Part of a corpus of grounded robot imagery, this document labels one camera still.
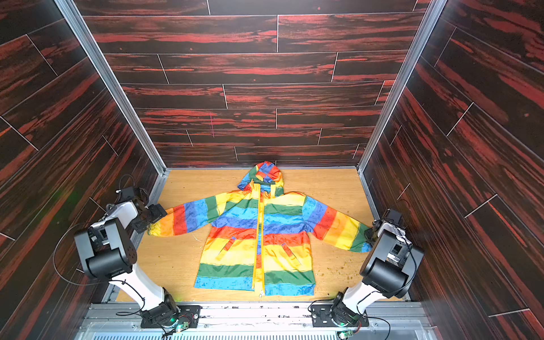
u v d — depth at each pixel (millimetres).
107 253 495
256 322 723
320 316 732
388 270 466
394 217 732
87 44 733
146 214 841
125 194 750
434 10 664
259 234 939
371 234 824
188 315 734
